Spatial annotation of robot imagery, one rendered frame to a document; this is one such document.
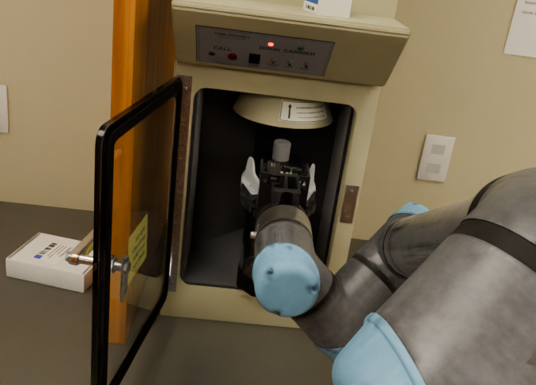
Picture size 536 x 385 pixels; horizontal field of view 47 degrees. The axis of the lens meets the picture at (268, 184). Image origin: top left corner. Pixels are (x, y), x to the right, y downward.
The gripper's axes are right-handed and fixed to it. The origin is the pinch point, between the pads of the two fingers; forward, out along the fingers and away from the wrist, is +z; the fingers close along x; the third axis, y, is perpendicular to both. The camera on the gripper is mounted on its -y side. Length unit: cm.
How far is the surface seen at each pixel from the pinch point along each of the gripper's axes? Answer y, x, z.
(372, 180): -16, -26, 43
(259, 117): 9.5, 4.1, 3.2
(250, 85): 15.3, 6.1, 0.8
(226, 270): -21.5, 6.7, 4.7
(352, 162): 4.6, -11.8, 0.4
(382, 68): 21.6, -12.6, -4.8
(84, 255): -1.2, 24.7, -26.6
